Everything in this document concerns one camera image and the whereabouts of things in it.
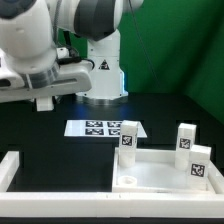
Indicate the white U-shaped fence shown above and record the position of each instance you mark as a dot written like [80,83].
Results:
[126,205]

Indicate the white square tabletop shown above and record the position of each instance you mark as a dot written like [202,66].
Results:
[154,172]

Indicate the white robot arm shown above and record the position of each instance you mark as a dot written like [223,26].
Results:
[51,48]

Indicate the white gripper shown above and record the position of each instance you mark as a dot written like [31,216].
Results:
[70,78]

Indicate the white sheet with tags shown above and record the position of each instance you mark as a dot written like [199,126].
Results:
[92,128]

